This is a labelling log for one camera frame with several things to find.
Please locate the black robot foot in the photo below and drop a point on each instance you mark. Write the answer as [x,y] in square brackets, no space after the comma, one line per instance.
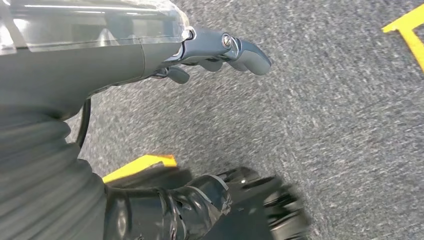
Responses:
[258,205]

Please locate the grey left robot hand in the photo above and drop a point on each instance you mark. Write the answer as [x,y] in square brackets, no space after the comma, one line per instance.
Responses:
[82,63]

